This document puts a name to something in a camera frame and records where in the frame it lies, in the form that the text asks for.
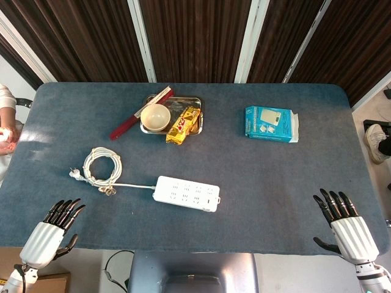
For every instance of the yellow biscuit pack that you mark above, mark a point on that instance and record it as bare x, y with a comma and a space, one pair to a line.
181, 126

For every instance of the black trouser leg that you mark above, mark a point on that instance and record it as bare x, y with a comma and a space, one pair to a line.
385, 146

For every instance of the steel rectangular tray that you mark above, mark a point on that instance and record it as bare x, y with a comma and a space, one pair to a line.
180, 102

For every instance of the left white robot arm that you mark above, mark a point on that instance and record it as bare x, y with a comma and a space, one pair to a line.
10, 284

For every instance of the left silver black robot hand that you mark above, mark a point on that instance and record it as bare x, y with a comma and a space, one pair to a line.
42, 244

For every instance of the dark red long case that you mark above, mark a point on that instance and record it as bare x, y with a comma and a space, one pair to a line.
122, 129

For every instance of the grey robot torso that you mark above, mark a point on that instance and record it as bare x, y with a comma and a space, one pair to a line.
183, 268

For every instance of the white pink paper sleeve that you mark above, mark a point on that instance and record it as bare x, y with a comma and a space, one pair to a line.
155, 98

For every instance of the person in white top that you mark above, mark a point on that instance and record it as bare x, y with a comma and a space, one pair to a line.
6, 100

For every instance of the beige bowl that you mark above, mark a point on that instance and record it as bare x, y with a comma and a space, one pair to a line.
155, 117

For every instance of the black chair armrest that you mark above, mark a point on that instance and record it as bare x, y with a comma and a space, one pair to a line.
24, 102

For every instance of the frayed beige twine tie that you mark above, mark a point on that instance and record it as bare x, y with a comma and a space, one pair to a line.
107, 190

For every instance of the brown cardboard box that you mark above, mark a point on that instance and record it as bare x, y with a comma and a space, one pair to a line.
52, 284

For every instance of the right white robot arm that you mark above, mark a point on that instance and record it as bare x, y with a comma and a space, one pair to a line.
374, 279

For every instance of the white metal frame post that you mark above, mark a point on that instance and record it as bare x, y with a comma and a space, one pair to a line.
27, 52
305, 42
142, 39
250, 39

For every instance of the blue table cloth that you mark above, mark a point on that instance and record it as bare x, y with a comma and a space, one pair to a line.
275, 183

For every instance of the blue scale carton box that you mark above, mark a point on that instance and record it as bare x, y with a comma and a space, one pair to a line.
270, 123

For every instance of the white power strip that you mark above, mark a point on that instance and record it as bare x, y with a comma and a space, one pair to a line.
180, 192

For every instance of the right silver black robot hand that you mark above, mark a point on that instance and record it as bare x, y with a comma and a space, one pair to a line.
354, 238

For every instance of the white sneaker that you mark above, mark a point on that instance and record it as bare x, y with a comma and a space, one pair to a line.
374, 137

